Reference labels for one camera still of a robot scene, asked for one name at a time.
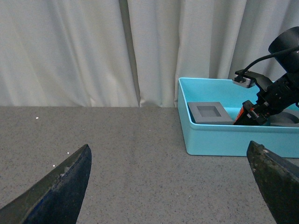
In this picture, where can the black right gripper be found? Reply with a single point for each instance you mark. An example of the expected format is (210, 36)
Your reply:
(274, 97)

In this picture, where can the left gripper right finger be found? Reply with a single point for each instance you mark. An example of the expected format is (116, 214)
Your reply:
(278, 182)

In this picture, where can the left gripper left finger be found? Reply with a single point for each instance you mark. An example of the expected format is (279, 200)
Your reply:
(56, 198)

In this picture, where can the gray cube round recess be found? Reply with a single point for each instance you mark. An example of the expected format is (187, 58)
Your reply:
(284, 119)

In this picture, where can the orange cylinder part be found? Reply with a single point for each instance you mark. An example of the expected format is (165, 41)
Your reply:
(243, 117)

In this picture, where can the gray cube square recess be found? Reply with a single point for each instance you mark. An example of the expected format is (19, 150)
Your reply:
(210, 113)

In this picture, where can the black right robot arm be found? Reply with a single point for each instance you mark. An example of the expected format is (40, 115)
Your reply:
(285, 49)

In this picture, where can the blue plastic box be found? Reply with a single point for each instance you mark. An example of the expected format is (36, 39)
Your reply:
(228, 140)

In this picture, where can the white curtain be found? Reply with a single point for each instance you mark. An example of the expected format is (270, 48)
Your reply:
(128, 52)

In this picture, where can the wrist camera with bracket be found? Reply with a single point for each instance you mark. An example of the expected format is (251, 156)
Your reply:
(249, 79)

